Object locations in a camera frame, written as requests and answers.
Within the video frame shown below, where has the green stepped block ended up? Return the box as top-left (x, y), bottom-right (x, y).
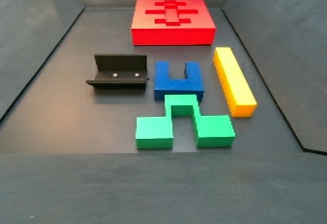
top-left (134, 95), bottom-right (237, 149)

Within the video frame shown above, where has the blue U-shaped block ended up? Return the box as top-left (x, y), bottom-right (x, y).
top-left (154, 61), bottom-right (205, 101)

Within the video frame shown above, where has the black angled fixture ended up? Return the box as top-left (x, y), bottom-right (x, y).
top-left (86, 54), bottom-right (149, 90)

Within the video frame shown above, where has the red board with cutouts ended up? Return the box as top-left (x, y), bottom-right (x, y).
top-left (131, 0), bottom-right (217, 46)

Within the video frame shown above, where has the yellow long bar block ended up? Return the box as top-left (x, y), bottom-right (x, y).
top-left (214, 47), bottom-right (257, 118)

